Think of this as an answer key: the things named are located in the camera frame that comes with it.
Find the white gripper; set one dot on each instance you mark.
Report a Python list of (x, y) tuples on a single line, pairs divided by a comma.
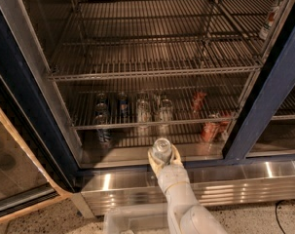
[(172, 176)]

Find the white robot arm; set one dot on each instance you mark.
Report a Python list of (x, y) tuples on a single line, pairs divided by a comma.
[(184, 192)]

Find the front red soda can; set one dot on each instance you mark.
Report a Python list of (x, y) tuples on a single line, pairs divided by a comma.
[(217, 130)]

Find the standalone blue pepsi can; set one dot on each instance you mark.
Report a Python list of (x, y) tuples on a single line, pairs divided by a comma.
[(123, 104)]

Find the middle blue pepsi can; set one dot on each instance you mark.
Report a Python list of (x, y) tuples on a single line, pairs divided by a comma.
[(101, 108)]

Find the stainless steel commercial fridge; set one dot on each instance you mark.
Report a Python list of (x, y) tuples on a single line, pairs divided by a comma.
[(104, 176)]

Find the open glass fridge door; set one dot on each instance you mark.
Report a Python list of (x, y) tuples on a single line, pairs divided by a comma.
[(25, 185)]

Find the clear plastic bin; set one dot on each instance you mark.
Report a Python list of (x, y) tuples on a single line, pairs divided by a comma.
[(134, 220)]

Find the rear red snack bag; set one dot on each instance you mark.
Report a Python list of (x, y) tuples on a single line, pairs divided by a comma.
[(198, 101)]

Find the white bottle red label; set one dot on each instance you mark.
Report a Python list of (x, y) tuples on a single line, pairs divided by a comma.
[(269, 20)]

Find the middle wire shelf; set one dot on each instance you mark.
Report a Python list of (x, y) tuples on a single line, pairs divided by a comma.
[(224, 95)]

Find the wire shelf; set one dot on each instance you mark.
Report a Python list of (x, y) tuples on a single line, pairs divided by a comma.
[(144, 38), (224, 95)]

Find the upper wire shelf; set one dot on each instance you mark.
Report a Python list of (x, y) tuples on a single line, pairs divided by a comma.
[(144, 38)]

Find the blue sliding door frame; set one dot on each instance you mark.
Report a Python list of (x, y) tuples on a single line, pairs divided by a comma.
[(275, 82)]

